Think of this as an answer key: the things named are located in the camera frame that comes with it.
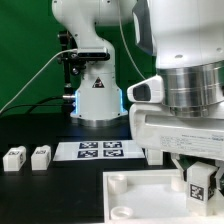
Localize black camera stand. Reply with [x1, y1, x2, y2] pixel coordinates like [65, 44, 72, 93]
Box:
[57, 30, 85, 116]

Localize black cable left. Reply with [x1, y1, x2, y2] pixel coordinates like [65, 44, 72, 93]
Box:
[0, 95, 74, 118]

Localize white cable right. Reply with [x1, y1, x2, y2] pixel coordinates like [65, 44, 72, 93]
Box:
[118, 13, 148, 81]

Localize white cable left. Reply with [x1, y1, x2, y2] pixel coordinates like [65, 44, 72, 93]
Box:
[0, 49, 78, 115]

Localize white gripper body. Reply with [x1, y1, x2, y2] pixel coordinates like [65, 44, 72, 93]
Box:
[129, 102, 224, 161]

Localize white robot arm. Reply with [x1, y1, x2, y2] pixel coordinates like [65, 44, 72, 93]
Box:
[52, 0, 224, 194]

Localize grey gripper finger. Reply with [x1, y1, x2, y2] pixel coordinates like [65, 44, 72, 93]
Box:
[214, 160, 224, 195]
[171, 153, 189, 181]

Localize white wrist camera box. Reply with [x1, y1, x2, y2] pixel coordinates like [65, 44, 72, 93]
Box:
[127, 75, 164, 104]

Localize white cable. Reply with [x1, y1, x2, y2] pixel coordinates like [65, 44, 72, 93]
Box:
[118, 13, 148, 81]
[0, 49, 78, 115]

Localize white square tabletop part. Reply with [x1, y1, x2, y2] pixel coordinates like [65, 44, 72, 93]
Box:
[103, 169, 224, 224]

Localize white marker sheet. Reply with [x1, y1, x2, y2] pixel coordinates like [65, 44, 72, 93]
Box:
[53, 140, 144, 161]

